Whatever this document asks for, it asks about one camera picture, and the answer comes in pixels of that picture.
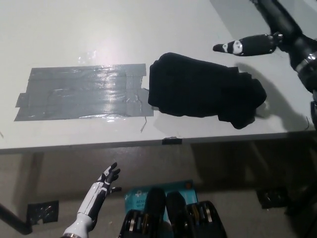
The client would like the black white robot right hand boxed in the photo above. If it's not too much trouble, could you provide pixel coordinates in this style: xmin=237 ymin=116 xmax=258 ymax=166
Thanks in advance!
xmin=212 ymin=0 xmax=308 ymax=57

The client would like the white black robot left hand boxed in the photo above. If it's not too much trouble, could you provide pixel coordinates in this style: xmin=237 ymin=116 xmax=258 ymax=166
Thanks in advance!
xmin=77 ymin=162 xmax=122 ymax=221

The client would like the black t-shirt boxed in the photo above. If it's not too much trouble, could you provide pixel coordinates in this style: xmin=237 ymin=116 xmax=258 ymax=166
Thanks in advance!
xmin=148 ymin=52 xmax=268 ymax=130

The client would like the teal cardboard router box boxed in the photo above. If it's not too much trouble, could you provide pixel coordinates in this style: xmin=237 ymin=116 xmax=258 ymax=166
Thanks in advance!
xmin=123 ymin=179 xmax=199 ymax=224

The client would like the black floor tape patch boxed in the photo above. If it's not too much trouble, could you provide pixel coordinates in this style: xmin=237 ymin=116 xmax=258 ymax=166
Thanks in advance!
xmin=256 ymin=188 xmax=288 ymax=209
xmin=26 ymin=200 xmax=60 ymax=225

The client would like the gray duct tape patch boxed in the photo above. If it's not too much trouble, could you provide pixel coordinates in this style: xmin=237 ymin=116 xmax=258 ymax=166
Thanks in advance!
xmin=13 ymin=63 xmax=155 ymax=122

